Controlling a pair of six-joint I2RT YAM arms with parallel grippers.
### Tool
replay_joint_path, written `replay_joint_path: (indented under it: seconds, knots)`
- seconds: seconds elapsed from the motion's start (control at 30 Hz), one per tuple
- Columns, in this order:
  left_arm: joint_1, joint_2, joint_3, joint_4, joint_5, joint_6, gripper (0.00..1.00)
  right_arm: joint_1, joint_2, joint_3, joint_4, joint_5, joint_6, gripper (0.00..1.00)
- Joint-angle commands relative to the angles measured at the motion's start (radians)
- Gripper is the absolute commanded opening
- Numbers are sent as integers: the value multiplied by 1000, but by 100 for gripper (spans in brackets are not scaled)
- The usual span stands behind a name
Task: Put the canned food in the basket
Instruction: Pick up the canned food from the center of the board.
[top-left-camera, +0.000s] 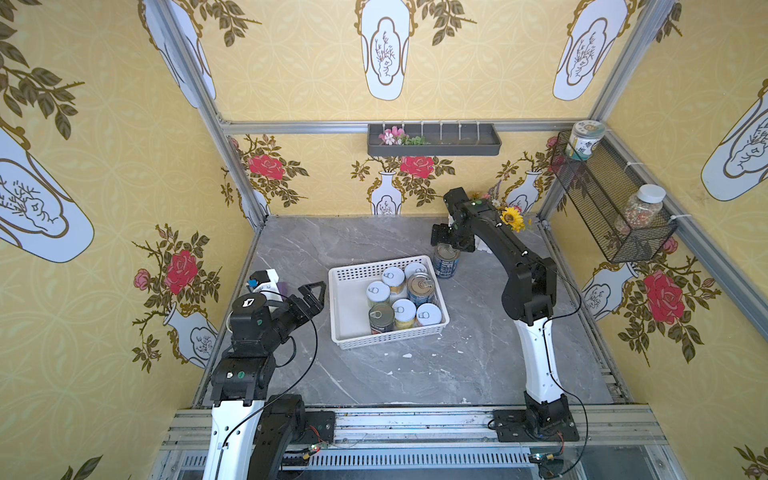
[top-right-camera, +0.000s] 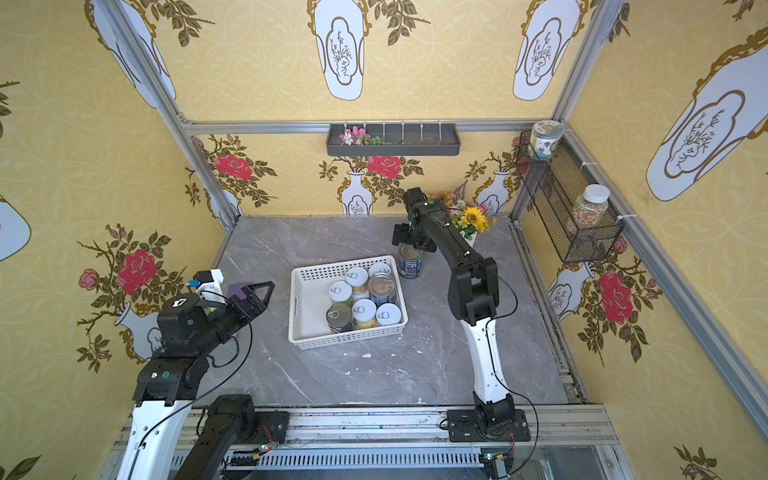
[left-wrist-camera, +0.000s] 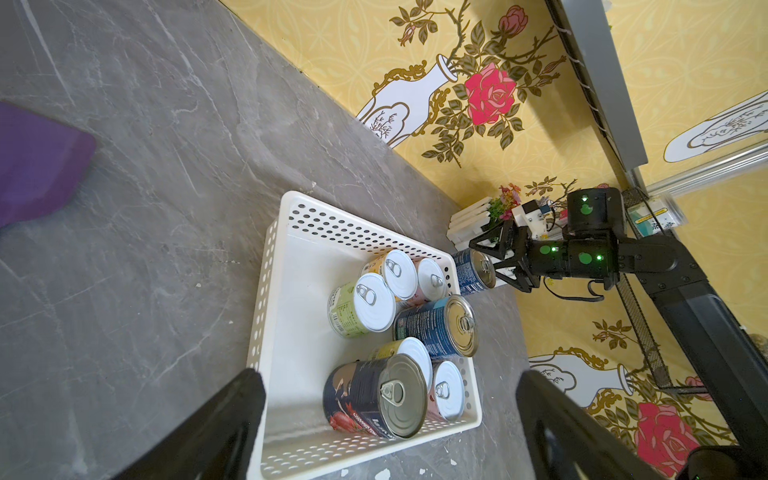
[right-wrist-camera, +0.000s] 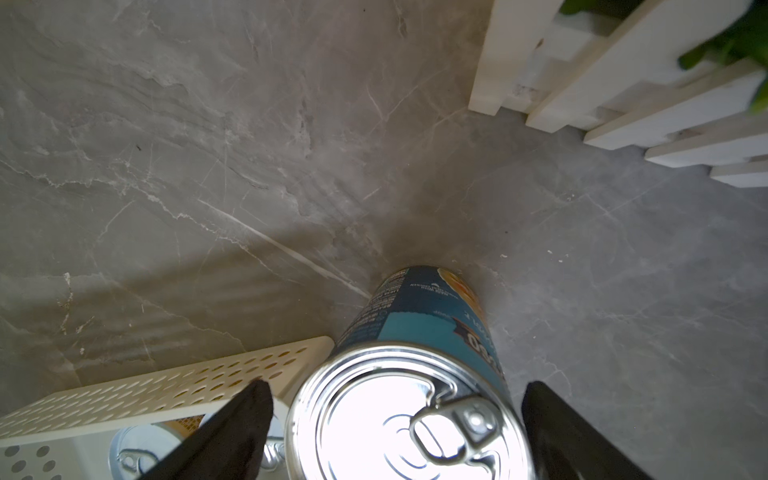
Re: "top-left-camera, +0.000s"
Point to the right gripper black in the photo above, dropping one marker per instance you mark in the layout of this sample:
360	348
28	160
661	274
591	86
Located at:
452	237

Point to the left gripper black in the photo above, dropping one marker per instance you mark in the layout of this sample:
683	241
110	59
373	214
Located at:
294	306

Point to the tall blue nutrition label can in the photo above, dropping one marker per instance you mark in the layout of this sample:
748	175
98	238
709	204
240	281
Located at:
445	260

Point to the pink label can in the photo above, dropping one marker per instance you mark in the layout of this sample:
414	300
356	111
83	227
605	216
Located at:
414	268
429	314

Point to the blue label gold lid can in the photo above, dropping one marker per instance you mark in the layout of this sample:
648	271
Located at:
421	288

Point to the orange label white lid can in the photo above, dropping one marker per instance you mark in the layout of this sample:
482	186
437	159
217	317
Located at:
394	278

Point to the green label white lid can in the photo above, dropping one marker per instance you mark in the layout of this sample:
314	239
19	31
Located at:
377	293

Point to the yellow label white lid can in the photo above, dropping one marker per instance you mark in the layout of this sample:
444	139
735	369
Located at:
404	314

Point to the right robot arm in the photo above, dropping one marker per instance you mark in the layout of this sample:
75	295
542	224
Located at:
528	298

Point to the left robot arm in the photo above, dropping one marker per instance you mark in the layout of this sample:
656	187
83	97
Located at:
252	372

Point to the white perforated plastic basket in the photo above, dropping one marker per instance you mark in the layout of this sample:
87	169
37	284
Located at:
349	307

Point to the white picket fence flower planter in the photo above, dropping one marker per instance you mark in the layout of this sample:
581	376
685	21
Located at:
507	216

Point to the pink flowers in shelf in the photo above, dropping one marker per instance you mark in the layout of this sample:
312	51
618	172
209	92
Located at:
397	136

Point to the green label jar white lid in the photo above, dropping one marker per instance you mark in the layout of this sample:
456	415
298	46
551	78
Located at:
584	137

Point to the clear jar white lid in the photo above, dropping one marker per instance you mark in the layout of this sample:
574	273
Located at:
641	208

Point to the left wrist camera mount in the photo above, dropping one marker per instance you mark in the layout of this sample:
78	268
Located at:
265	282

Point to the grey wall shelf tray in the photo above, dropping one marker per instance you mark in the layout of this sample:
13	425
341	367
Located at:
444	139

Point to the black wire wall basket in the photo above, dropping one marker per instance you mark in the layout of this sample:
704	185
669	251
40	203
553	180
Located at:
599	189

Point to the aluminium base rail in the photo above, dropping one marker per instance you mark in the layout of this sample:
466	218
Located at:
619	441

